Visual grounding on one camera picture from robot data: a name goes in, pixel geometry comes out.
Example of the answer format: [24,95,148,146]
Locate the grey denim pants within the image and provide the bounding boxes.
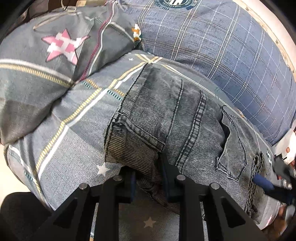
[104,64,279,226]

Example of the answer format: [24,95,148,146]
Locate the blue plaid pillow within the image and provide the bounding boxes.
[121,0,295,145]

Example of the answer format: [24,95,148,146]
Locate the grey star patterned quilt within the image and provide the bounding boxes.
[0,0,282,241]

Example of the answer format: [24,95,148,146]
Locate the white paper shopping bag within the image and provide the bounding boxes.
[274,129,295,165]

